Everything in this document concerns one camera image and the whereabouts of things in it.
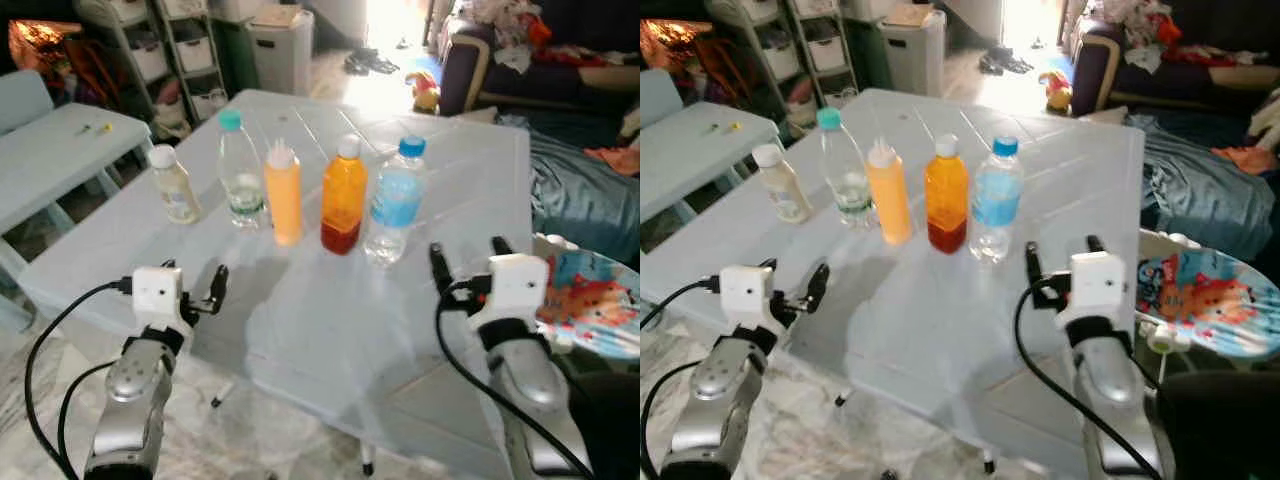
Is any blue-capped water bottle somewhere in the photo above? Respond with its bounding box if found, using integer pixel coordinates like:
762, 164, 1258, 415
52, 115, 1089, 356
363, 135, 429, 266
968, 135, 1025, 264

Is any small pale white-capped bottle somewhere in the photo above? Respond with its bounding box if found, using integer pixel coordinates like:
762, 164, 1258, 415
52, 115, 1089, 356
752, 143, 813, 225
150, 145, 202, 225

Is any blue-grey blanket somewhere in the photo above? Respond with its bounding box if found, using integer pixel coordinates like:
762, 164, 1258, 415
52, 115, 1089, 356
495, 110, 641, 267
1128, 108, 1280, 263

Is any orange squeeze bottle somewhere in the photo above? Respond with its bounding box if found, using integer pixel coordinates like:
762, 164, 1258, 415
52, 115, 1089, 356
263, 138, 304, 247
865, 138, 914, 247

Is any white-capped orange juice bottle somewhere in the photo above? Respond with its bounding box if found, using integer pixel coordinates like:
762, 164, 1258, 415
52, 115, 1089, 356
320, 134, 369, 256
923, 133, 971, 255

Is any green-capped clear bottle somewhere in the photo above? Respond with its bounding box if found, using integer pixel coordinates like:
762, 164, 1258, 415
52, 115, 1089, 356
815, 107, 873, 229
217, 108, 269, 231

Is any large pale blue plastic table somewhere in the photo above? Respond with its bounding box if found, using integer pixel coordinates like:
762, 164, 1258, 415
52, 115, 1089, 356
18, 88, 536, 480
640, 88, 1147, 480

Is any small pale blue table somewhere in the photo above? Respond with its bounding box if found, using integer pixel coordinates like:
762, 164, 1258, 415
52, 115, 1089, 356
0, 100, 154, 241
640, 100, 784, 229

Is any yellow and red plush toy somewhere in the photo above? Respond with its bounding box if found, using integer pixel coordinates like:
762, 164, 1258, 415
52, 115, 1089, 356
1038, 70, 1075, 114
405, 70, 442, 114

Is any pale blue plastic chair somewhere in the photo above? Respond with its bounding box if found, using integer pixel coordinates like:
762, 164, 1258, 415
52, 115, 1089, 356
640, 68, 687, 131
0, 70, 57, 136

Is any metal rack with white bins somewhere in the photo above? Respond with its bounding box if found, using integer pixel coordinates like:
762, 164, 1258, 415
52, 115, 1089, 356
155, 0, 232, 122
75, 0, 167, 127
785, 0, 862, 107
705, 0, 797, 123

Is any dark pair of shoes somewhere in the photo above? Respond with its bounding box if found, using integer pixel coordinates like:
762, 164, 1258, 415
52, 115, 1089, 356
978, 45, 1037, 77
343, 48, 402, 77

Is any pile of clothes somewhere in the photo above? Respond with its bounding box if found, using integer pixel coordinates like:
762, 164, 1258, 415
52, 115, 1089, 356
468, 0, 553, 73
1098, 0, 1183, 73

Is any dark purple sofa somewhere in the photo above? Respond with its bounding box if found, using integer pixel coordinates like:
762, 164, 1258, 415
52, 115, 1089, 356
1068, 0, 1280, 113
438, 0, 641, 117

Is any shiny orange bag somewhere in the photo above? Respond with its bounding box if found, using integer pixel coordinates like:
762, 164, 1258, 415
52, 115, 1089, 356
8, 18, 87, 87
640, 18, 717, 87

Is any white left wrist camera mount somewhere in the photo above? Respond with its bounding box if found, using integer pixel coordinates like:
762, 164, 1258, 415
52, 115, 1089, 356
718, 264, 787, 342
132, 265, 197, 346

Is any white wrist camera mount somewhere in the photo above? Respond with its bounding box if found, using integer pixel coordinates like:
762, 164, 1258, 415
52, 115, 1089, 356
1055, 250, 1137, 332
718, 264, 787, 342
470, 254, 551, 336
132, 265, 197, 346

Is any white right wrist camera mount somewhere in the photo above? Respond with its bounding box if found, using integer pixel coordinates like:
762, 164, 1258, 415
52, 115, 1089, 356
1055, 250, 1137, 332
470, 254, 551, 336

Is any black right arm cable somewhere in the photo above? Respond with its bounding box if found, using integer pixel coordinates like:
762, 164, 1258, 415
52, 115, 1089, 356
434, 278, 598, 480
1014, 275, 1166, 480

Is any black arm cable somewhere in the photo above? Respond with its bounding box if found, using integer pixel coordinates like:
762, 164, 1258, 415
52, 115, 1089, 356
1014, 275, 1166, 480
24, 280, 136, 480
434, 278, 598, 480
640, 276, 723, 480

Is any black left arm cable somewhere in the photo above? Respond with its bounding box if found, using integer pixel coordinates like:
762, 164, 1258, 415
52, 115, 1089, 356
24, 280, 136, 480
640, 276, 723, 480

